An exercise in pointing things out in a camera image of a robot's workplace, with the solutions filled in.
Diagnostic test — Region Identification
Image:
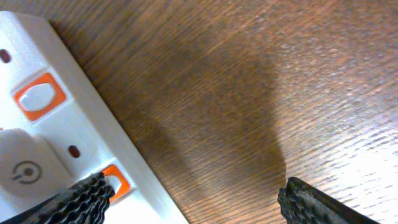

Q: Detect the white USB charger adapter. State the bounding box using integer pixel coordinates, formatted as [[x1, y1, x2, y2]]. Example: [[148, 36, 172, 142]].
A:
[[0, 128, 74, 200]]

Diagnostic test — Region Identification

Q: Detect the white power strip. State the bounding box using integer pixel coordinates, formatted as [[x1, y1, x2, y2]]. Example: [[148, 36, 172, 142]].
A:
[[1, 11, 187, 223]]

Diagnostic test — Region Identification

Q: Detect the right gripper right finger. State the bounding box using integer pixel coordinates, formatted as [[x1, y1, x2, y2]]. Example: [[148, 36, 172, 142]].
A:
[[277, 177, 378, 224]]

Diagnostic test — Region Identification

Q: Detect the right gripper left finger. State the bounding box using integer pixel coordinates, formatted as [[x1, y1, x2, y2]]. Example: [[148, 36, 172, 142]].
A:
[[1, 172, 114, 224]]

